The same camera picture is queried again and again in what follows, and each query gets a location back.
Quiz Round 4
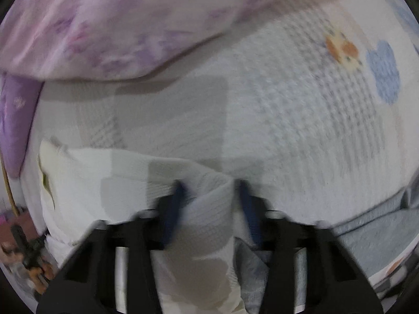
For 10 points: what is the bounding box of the cream white knit sweater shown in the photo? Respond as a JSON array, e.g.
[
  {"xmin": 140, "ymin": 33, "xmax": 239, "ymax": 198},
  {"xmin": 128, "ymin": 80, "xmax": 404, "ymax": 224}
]
[{"xmin": 38, "ymin": 140, "xmax": 245, "ymax": 313}]

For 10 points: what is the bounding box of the grey hooded sweatshirt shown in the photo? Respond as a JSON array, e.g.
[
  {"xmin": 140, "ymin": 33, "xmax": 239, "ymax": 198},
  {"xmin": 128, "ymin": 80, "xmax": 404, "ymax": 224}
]
[{"xmin": 234, "ymin": 187, "xmax": 418, "ymax": 313}]

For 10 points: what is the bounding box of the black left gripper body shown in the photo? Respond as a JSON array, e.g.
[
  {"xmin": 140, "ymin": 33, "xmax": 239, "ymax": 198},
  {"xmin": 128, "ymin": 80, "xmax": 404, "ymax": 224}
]
[{"xmin": 11, "ymin": 224, "xmax": 55, "ymax": 296}]

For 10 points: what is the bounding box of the patterned bed sheet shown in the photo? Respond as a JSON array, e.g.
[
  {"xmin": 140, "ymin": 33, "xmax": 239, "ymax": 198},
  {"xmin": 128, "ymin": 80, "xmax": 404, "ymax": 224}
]
[{"xmin": 20, "ymin": 0, "xmax": 418, "ymax": 230}]

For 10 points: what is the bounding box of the purple floral quilt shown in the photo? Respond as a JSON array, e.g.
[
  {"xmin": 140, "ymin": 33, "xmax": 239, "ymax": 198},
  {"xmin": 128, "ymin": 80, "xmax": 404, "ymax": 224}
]
[{"xmin": 1, "ymin": 0, "xmax": 274, "ymax": 179}]

